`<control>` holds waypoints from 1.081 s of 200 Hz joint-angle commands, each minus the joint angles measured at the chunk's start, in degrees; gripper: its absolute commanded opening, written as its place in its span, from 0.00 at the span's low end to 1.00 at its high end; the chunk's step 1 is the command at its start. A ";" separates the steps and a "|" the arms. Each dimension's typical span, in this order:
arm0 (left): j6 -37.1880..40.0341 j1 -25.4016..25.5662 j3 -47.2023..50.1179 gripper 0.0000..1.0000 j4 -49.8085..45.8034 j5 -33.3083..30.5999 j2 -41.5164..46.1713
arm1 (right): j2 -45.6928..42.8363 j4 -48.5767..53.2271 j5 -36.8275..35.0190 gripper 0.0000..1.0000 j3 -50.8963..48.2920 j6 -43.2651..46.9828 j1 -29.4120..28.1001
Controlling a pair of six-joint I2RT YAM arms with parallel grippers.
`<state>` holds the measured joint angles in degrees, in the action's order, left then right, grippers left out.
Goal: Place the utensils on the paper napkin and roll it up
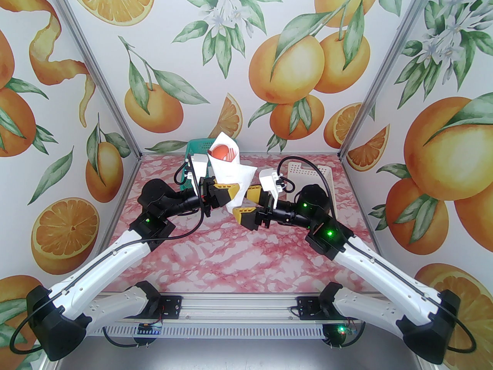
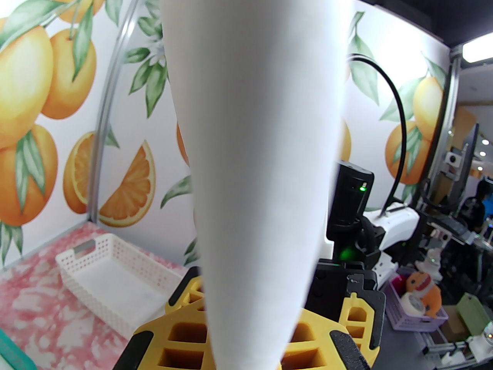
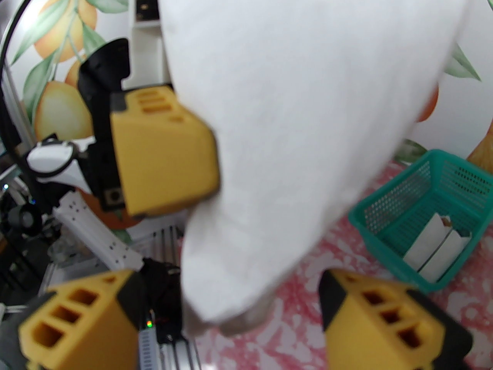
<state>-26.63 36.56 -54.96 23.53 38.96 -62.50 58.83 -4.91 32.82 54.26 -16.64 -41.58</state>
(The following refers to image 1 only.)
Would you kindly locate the white paper napkin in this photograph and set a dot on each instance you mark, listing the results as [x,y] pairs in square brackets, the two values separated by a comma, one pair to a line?
[231,172]

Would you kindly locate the orange plastic spoon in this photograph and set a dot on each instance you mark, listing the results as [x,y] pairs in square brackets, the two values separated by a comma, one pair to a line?
[220,152]

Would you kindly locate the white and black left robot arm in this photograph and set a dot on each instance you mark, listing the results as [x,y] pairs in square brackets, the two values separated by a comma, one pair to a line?
[108,260]

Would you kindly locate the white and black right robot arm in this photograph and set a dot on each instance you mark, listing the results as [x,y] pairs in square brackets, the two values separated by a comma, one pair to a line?
[377,272]

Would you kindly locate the white plastic basket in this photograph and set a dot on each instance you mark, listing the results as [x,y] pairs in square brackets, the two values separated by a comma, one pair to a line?
[327,172]

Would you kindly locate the green plastic basket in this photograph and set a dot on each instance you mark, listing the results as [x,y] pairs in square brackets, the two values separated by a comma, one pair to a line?
[194,144]

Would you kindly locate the slotted metal strip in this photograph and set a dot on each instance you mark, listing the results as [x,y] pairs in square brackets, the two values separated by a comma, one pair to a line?
[238,330]

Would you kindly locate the small circuit board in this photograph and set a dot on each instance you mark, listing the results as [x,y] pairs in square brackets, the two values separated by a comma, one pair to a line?
[348,330]
[149,328]

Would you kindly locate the black round device with LED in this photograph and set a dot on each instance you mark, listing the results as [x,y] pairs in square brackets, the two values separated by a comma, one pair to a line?
[333,335]

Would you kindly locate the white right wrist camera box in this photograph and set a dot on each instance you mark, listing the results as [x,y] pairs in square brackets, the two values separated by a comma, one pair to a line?
[269,179]

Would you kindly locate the aluminium frame rear bar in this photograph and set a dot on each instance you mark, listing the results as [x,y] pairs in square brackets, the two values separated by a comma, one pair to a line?
[269,153]

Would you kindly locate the aluminium mounting rail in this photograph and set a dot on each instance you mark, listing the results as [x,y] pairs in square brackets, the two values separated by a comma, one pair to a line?
[238,306]

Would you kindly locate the aluminium frame post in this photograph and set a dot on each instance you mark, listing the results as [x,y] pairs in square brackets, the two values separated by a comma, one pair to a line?
[101,75]
[387,71]

